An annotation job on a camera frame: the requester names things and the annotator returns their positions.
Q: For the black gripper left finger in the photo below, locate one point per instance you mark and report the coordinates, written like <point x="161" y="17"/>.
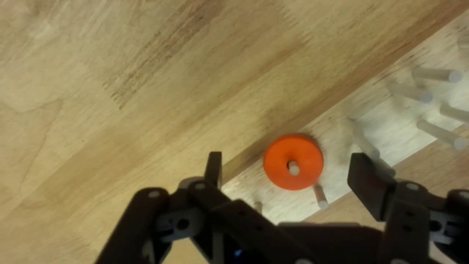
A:
<point x="140" y="230"/>

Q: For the orange disc with hole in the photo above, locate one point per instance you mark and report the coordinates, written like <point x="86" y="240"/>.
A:
<point x="278" y="162"/>

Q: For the wooden peg board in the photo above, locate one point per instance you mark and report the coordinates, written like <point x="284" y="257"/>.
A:
<point x="390" y="118"/>

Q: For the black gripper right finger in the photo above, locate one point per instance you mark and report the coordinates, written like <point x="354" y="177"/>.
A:
<point x="404" y="221"/>

